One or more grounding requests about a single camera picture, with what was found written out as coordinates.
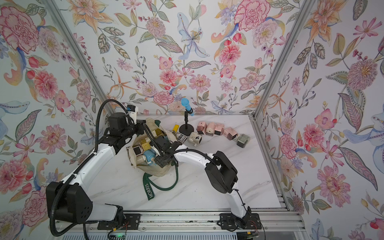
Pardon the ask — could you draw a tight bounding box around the yellow pencil sharpener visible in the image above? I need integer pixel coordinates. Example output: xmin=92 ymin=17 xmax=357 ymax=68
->
xmin=151 ymin=128 xmax=165 ymax=139
xmin=140 ymin=142 xmax=152 ymax=152

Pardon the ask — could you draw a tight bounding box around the cream canvas tote bag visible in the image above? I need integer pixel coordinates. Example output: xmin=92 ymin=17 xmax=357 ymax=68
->
xmin=125 ymin=117 xmax=180 ymax=201

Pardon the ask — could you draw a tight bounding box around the dark green pencil sharpener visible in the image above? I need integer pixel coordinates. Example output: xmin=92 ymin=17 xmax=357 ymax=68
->
xmin=236 ymin=134 xmax=251 ymax=148

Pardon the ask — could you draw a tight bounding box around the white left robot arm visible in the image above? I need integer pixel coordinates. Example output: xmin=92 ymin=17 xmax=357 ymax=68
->
xmin=46 ymin=99 xmax=144 ymax=237

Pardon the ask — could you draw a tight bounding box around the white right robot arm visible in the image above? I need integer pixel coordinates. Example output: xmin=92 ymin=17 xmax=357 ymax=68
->
xmin=143 ymin=124 xmax=263 ymax=232

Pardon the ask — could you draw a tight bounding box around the blue playing card box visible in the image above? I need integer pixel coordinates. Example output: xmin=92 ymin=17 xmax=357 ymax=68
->
xmin=176 ymin=132 xmax=188 ymax=144

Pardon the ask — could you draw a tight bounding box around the yellow wooden block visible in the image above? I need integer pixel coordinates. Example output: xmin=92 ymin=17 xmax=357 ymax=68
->
xmin=173 ymin=125 xmax=180 ymax=132

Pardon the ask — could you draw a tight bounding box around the black microphone stand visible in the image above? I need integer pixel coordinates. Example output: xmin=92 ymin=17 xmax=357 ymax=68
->
xmin=179 ymin=109 xmax=194 ymax=137

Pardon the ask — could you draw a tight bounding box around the blue microphone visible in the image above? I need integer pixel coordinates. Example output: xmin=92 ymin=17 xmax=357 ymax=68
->
xmin=181 ymin=98 xmax=194 ymax=116

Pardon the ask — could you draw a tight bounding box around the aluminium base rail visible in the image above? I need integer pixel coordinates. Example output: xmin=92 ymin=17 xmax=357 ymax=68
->
xmin=49 ymin=193 xmax=305 ymax=240

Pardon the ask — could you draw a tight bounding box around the aluminium corner post right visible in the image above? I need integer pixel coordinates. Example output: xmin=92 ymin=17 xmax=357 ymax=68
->
xmin=251 ymin=1 xmax=314 ymax=120

